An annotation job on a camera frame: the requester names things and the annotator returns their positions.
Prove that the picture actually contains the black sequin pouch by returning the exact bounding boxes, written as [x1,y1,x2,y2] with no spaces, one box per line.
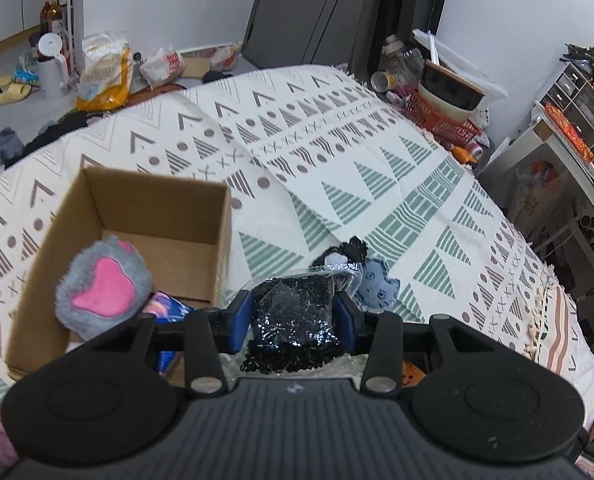
[239,268,355,375]

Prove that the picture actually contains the red plastic basket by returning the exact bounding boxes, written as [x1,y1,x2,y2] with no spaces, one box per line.
[403,89,482,148]

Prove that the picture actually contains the white desk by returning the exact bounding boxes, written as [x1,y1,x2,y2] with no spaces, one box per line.
[480,102,594,210]

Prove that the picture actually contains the white electric kettle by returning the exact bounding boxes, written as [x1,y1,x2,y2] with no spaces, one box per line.
[36,32,70,101]

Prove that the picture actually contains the small drawer organizer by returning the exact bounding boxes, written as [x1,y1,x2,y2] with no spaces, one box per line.
[539,63,594,153]

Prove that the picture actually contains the patterned white green blanket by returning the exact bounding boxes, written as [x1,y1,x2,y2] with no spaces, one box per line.
[0,65,594,414]

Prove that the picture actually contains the tape roll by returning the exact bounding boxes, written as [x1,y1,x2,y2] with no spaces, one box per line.
[370,70,397,93]

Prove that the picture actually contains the black felt cat patch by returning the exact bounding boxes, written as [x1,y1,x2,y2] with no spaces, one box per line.
[309,236,367,281]

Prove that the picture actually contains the grey pink plush paw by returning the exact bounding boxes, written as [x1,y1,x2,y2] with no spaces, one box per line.
[55,235,153,340]

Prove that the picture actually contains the blue grey felt cat patch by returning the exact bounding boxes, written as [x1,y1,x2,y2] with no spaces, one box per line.
[353,257,401,311]

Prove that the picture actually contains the orange snack packet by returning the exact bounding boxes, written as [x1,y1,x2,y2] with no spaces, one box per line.
[544,102,594,164]

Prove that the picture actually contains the yellow white food bag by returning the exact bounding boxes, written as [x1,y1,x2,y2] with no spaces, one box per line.
[76,32,133,112]

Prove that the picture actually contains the white red plastic bag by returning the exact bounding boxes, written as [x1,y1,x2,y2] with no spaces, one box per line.
[140,48,185,89]

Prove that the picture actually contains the brown cardboard box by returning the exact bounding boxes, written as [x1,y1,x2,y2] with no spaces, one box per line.
[5,167,232,380]

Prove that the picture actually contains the yellow slippers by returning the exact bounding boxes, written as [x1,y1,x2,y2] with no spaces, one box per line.
[0,76,32,106]

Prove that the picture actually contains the blue tissue pack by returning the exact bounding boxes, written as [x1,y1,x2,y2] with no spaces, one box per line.
[140,290,194,374]

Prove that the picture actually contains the plush hamburger toy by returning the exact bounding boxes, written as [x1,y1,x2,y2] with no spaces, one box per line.
[402,360,426,388]

